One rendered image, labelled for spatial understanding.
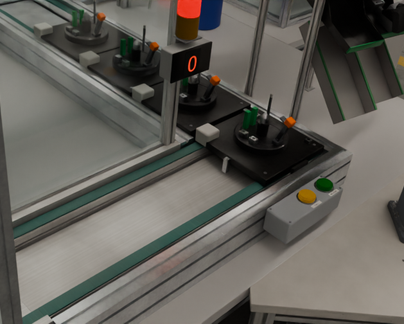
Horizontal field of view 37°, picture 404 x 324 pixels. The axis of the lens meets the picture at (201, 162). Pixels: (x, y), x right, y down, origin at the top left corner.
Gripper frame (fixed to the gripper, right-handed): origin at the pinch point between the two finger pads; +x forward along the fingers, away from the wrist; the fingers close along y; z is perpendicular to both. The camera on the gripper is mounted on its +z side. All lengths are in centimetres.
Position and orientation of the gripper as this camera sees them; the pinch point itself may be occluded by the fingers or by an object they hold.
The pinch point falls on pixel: (398, 11)
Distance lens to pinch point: 173.9
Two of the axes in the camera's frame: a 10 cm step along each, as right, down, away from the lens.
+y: -7.5, 3.7, -5.5
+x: -6.5, -2.9, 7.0
